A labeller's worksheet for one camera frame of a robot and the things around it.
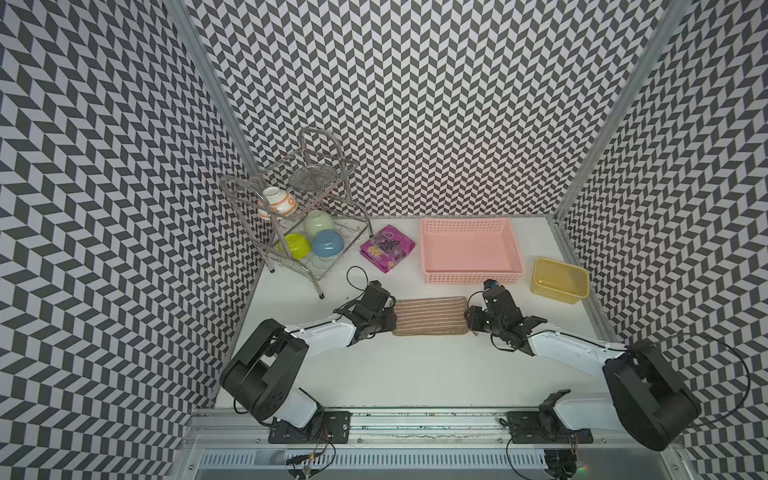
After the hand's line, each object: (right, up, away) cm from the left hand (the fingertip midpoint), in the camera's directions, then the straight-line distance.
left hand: (391, 320), depth 91 cm
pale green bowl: (-28, +32, +16) cm, 45 cm away
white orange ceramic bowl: (-30, +34, -12) cm, 47 cm away
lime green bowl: (-32, +23, +8) cm, 40 cm away
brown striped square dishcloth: (+12, +1, 0) cm, 12 cm away
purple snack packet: (-2, +22, +12) cm, 25 cm away
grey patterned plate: (-29, +48, +18) cm, 59 cm away
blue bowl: (-21, +24, +7) cm, 33 cm away
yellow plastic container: (+57, +11, +10) cm, 59 cm away
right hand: (+24, +1, -1) cm, 24 cm away
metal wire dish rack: (-25, +33, -7) cm, 42 cm away
